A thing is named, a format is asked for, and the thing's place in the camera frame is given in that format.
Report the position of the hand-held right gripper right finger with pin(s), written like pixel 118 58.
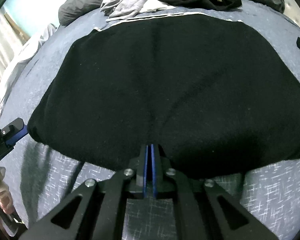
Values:
pixel 153 175

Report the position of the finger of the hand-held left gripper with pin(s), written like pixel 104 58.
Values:
pixel 15 127

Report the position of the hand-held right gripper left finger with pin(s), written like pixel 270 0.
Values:
pixel 146 175

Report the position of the black long-sleeve shirt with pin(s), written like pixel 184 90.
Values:
pixel 165 92

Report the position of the person's left hand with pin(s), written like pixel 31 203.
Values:
pixel 1 192

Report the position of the light grey blanket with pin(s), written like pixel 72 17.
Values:
pixel 17 67

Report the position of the bed with blue sheet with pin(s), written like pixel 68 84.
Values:
pixel 52 180

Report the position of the striped beige curtain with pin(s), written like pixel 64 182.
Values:
pixel 0 52

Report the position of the rolled dark grey duvet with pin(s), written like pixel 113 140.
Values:
pixel 80 5

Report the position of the crumpled grey garment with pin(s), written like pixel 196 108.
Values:
pixel 125 2

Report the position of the crumpled white garment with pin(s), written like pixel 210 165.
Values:
pixel 155 5

